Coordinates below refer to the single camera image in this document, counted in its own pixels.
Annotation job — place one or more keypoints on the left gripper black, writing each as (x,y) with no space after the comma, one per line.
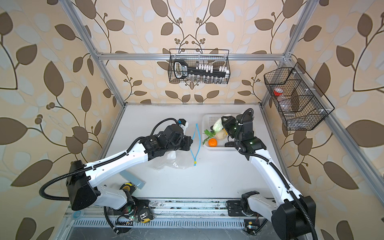
(184,142)

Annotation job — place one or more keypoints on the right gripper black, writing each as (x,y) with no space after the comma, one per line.
(229,123)

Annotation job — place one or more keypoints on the beige toy potato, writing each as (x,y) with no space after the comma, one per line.
(221,135)

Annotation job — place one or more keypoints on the orange toy tangerine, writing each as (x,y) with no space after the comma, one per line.
(212,143)

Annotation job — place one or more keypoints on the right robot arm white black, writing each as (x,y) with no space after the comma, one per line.
(292,215)

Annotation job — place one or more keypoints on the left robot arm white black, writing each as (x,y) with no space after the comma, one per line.
(85,181)

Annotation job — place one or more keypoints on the white perforated plastic basket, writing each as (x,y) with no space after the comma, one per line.
(243,148)

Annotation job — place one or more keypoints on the grey blue flat plate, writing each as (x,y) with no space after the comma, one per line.
(138,183)

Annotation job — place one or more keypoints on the yellow black tape measure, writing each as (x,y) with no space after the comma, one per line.
(128,187)

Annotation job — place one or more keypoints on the red capped item in basket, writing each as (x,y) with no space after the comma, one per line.
(278,91)

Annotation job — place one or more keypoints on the black socket tool set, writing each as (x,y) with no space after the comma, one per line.
(182,70)

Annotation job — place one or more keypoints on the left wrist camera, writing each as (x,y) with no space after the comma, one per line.
(183,123)

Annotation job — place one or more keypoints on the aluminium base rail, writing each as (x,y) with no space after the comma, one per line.
(175,208)

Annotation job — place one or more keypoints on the black wire basket right wall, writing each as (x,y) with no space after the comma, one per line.
(303,105)

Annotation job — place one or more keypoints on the black wire basket wall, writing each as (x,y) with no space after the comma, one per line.
(303,105)
(216,57)

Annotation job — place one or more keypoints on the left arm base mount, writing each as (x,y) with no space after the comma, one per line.
(133,207)

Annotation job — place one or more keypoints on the yellow black device on rail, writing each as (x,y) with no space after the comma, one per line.
(145,215)

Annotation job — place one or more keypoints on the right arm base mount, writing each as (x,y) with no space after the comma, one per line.
(241,208)

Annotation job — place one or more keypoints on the black wire basket back wall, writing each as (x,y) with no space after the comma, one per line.
(216,57)

